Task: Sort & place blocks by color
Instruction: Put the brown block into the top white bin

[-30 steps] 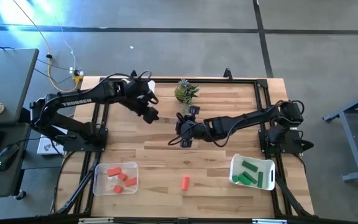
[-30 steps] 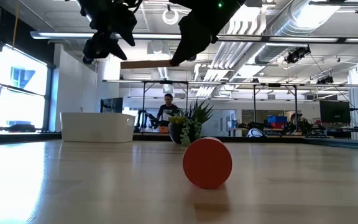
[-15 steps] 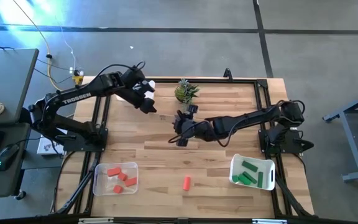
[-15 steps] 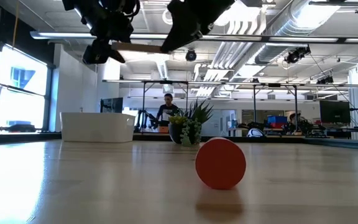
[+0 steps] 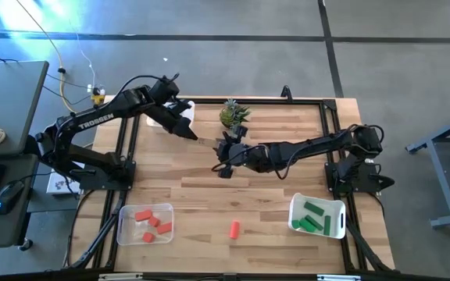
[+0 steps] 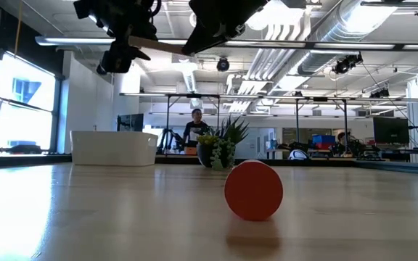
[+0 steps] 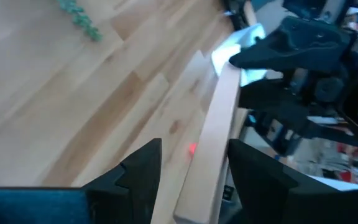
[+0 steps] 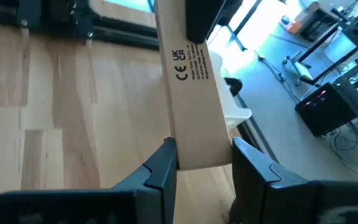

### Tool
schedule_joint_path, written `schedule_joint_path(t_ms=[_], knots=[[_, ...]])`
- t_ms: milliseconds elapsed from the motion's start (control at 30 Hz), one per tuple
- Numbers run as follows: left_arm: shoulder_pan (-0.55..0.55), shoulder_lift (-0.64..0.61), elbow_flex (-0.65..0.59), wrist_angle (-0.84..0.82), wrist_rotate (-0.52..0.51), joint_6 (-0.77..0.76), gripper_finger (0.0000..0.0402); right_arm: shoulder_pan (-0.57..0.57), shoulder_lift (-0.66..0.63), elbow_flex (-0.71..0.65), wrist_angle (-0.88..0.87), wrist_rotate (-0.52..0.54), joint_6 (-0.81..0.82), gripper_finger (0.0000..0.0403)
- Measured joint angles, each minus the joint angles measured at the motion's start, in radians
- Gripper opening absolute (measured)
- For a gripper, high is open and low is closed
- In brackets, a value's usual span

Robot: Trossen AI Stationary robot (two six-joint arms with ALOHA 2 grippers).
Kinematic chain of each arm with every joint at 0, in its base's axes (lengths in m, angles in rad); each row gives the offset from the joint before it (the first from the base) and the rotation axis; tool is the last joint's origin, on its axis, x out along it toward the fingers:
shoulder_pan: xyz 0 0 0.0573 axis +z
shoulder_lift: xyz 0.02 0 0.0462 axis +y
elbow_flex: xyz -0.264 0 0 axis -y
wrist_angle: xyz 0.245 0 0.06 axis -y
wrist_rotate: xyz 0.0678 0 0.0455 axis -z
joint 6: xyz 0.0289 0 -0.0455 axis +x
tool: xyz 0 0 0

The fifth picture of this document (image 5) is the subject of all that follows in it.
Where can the black aluminium table frame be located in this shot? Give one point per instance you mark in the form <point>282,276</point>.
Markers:
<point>209,101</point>

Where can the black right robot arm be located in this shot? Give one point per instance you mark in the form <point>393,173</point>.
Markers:
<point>307,148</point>

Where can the silver metal bracket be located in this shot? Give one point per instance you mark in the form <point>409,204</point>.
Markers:
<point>338,278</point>
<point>119,277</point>

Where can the clear plastic bin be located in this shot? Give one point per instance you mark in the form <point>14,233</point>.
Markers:
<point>129,230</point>

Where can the black caster wheel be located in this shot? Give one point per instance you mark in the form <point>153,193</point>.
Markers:
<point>26,245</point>

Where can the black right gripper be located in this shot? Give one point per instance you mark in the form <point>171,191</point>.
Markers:
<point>244,156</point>

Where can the white printed booklet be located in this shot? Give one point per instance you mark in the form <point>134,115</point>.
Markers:
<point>59,186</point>

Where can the long red wooden block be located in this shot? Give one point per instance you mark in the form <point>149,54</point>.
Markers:
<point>164,228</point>
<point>143,215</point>

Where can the black frame bracket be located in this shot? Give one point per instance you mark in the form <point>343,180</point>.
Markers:
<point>286,93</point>

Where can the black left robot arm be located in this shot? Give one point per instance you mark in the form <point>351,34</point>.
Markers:
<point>131,102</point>

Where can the long green wooden block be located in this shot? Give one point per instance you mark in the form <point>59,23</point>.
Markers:
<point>327,225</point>
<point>316,222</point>
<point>314,208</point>

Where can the white plastic bin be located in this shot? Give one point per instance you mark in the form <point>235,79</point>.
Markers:
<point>191,116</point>
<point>336,207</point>

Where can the red wooden cylinder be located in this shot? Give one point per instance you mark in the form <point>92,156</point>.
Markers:
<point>234,230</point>

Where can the small green wooden block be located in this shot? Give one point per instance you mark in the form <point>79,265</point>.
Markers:
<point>295,224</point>

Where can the grey metal table frame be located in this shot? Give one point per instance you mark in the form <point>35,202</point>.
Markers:
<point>443,183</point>

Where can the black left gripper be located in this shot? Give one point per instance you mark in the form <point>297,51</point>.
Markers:
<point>164,93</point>

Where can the yellow power plug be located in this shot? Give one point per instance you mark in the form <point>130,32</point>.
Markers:
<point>98,99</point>

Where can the black computer mouse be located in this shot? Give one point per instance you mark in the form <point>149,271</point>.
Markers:
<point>8,195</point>

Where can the potted succulent plant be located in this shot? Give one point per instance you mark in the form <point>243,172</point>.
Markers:
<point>233,115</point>

